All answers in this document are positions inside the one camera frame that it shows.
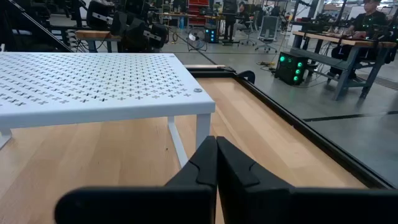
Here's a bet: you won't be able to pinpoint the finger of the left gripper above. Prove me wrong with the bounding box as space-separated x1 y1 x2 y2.
149 23 170 50
86 0 114 30

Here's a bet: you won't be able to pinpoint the computer tower green lights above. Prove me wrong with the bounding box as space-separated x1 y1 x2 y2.
274 51 308 86

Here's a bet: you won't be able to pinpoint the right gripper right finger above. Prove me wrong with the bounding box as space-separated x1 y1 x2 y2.
216 136 398 224

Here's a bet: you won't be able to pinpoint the computer tower blue lights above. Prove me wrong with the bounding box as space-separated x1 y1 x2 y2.
203 26 219 44

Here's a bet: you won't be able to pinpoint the black floor fan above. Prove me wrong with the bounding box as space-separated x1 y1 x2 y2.
186 27 208 52

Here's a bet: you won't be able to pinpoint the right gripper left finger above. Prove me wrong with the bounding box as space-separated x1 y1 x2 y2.
54 136 218 224

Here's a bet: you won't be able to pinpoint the wooden workbench grey legs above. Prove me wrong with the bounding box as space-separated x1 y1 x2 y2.
290 30 398 101

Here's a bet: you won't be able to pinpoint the white perforated metal shelf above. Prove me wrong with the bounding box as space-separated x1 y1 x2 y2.
0 52 216 169

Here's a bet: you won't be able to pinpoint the red storage shelving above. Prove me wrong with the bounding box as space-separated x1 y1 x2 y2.
188 0 211 26

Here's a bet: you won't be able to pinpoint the grey office chair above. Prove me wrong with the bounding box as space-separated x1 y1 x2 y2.
254 15 280 53

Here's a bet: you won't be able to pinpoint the small wooden table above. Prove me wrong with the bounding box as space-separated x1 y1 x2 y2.
74 29 122 53

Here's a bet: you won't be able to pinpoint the person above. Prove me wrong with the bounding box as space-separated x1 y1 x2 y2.
326 0 394 78
231 1 252 32

